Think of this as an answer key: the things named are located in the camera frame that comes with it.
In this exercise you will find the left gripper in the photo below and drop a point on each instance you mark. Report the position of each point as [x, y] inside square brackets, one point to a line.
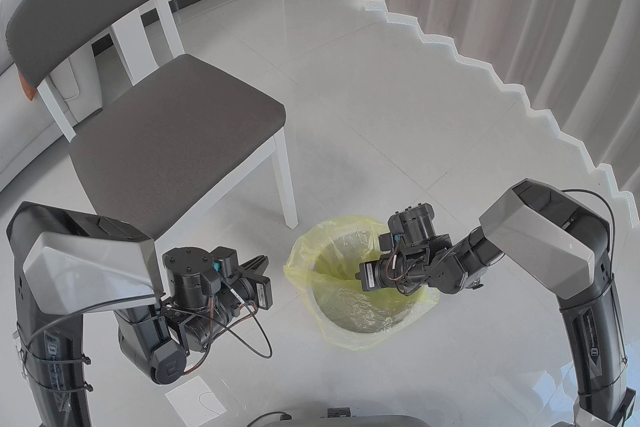
[245, 292]

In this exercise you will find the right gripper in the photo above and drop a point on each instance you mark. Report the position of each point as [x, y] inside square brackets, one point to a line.
[385, 275]

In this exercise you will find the yellow plastic bag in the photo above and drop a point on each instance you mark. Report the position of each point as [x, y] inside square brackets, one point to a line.
[300, 265]

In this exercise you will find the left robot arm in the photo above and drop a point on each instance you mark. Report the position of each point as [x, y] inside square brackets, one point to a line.
[85, 265]

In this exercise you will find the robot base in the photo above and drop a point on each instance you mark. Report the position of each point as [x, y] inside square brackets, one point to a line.
[350, 421]

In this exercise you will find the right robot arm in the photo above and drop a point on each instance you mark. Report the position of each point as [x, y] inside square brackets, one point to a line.
[540, 235]

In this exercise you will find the white trash bin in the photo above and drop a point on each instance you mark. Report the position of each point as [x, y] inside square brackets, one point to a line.
[322, 315]

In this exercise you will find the grey and white chair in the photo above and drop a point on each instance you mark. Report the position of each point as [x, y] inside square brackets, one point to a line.
[165, 130]

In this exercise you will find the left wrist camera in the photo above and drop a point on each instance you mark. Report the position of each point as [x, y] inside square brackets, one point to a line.
[227, 260]

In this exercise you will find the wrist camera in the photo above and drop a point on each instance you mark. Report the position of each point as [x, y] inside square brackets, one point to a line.
[227, 260]
[387, 242]

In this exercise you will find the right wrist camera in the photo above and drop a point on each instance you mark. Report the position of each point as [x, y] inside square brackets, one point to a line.
[387, 242]

